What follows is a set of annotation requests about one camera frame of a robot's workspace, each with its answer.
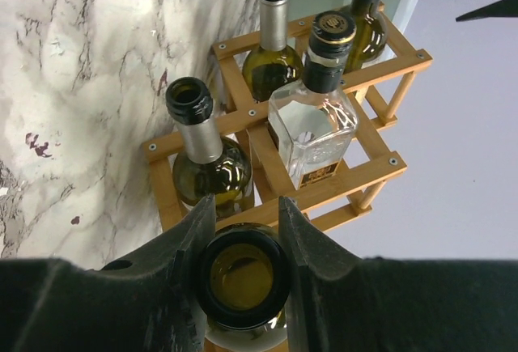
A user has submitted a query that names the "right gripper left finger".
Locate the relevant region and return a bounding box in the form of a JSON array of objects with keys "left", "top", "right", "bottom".
[{"left": 1, "top": 196, "right": 215, "bottom": 351}]

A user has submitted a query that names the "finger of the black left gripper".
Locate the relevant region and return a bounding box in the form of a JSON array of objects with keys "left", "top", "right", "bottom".
[{"left": 456, "top": 0, "right": 518, "bottom": 22}]

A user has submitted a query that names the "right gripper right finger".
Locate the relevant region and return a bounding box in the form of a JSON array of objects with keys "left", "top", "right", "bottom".
[{"left": 278, "top": 197, "right": 517, "bottom": 351}]

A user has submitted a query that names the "green bottle silver capsule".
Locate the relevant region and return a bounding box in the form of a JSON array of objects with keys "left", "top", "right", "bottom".
[{"left": 194, "top": 223, "right": 291, "bottom": 351}]

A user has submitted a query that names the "dark green wine bottle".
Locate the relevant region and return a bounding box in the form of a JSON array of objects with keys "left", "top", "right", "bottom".
[{"left": 342, "top": 0, "right": 388, "bottom": 73}]

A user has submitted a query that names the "green wine bottle white label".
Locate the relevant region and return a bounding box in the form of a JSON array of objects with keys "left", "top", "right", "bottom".
[{"left": 166, "top": 77, "right": 255, "bottom": 219}]

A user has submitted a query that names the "clear square liquor bottle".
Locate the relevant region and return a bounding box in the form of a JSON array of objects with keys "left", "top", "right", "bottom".
[{"left": 268, "top": 11, "right": 359, "bottom": 189}]

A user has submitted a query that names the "green wine bottle brown label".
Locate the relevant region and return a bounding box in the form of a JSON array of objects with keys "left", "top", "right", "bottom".
[{"left": 242, "top": 0, "right": 303, "bottom": 102}]

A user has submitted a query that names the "wooden wine rack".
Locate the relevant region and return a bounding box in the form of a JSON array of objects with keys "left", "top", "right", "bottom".
[{"left": 142, "top": 2, "right": 434, "bottom": 352}]

